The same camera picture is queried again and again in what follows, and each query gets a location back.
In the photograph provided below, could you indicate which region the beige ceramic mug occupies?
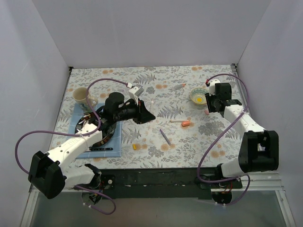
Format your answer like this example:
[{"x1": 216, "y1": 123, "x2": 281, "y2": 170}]
[{"x1": 72, "y1": 87, "x2": 98, "y2": 113}]

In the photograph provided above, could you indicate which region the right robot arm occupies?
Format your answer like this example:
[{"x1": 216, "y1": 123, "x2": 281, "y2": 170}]
[{"x1": 205, "y1": 79, "x2": 279, "y2": 188}]

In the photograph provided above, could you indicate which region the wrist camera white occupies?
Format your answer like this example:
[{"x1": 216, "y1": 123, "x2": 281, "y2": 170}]
[
  {"x1": 206, "y1": 79, "x2": 221, "y2": 96},
  {"x1": 128, "y1": 86, "x2": 144, "y2": 105}
]

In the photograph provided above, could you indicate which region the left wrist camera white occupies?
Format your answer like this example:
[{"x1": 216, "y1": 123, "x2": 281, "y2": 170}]
[{"x1": 128, "y1": 86, "x2": 144, "y2": 105}]

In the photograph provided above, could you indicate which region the white pink marker pen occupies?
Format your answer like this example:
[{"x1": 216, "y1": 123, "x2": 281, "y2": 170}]
[{"x1": 149, "y1": 100, "x2": 154, "y2": 114}]

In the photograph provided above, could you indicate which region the grey orange marker pen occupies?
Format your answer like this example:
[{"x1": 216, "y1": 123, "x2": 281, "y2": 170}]
[{"x1": 171, "y1": 83, "x2": 186, "y2": 91}]

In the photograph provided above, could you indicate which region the yellow patterned bowl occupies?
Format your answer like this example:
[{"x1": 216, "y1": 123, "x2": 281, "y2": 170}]
[{"x1": 190, "y1": 87, "x2": 208, "y2": 105}]

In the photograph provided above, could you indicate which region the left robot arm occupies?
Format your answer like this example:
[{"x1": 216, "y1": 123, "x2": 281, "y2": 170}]
[{"x1": 28, "y1": 92, "x2": 156, "y2": 199}]

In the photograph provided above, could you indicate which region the floral tablecloth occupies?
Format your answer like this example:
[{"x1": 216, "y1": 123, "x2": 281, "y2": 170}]
[{"x1": 55, "y1": 65, "x2": 242, "y2": 169}]

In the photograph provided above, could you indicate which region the purple marker pen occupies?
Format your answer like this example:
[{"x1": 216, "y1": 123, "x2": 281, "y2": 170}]
[{"x1": 160, "y1": 129, "x2": 171, "y2": 146}]

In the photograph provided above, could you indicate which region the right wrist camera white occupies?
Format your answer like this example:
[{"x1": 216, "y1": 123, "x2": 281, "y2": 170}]
[{"x1": 206, "y1": 79, "x2": 221, "y2": 96}]

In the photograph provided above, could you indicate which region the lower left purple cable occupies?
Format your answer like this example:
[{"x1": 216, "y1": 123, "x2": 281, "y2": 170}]
[{"x1": 73, "y1": 185, "x2": 116, "y2": 215}]

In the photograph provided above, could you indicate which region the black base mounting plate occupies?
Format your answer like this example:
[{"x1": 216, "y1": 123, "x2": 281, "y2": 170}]
[{"x1": 98, "y1": 167, "x2": 228, "y2": 200}]

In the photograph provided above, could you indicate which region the blue checked cloth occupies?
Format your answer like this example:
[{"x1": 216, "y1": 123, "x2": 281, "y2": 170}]
[{"x1": 68, "y1": 104, "x2": 122, "y2": 159}]

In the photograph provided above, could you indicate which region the aluminium frame rail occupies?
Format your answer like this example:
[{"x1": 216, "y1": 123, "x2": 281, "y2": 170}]
[{"x1": 207, "y1": 172, "x2": 296, "y2": 227}]

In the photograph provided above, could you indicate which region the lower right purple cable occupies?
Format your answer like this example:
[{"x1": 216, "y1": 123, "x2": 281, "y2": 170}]
[{"x1": 213, "y1": 175, "x2": 251, "y2": 206}]

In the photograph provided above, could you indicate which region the purple cable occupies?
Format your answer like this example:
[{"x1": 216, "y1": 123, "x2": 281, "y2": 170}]
[
  {"x1": 15, "y1": 78, "x2": 133, "y2": 177},
  {"x1": 196, "y1": 72, "x2": 249, "y2": 184},
  {"x1": 213, "y1": 175, "x2": 251, "y2": 206},
  {"x1": 73, "y1": 185, "x2": 116, "y2": 215}
]

